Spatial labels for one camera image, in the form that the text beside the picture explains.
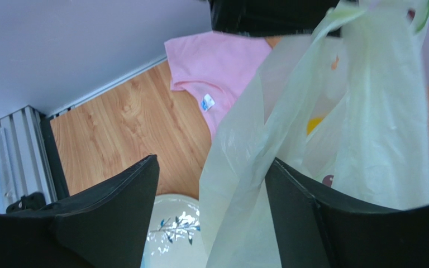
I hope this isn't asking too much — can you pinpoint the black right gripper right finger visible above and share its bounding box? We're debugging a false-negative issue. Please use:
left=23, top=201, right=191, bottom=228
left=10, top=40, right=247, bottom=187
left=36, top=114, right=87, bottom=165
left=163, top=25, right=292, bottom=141
left=265, top=159, right=429, bottom=267

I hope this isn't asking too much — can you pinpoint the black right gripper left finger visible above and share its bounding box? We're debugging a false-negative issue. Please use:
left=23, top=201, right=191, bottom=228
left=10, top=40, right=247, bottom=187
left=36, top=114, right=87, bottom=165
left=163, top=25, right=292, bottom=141
left=0, top=155, right=160, bottom=267

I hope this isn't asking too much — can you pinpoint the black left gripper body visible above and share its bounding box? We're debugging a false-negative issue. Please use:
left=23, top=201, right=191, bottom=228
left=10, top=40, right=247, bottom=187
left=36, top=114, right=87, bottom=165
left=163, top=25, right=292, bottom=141
left=208, top=0, right=339, bottom=37

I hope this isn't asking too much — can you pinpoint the yellow fake lemon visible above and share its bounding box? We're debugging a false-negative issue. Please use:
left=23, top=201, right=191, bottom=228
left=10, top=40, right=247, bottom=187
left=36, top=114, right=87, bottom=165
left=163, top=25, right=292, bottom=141
left=307, top=117, right=324, bottom=135

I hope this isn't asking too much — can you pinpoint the pale green avocado plastic bag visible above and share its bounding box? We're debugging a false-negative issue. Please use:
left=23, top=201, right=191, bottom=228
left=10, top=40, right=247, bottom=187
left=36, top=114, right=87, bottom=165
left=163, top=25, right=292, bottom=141
left=199, top=1, right=429, bottom=267

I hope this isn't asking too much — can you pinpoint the white blue ceramic plate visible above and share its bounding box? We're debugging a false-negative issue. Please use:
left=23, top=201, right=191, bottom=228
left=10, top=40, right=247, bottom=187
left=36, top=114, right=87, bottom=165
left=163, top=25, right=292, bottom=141
left=140, top=194, right=207, bottom=268

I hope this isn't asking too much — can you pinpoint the pink folded t-shirt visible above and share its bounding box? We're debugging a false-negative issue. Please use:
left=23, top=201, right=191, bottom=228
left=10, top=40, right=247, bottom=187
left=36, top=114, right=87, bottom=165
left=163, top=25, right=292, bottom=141
left=164, top=31, right=271, bottom=137

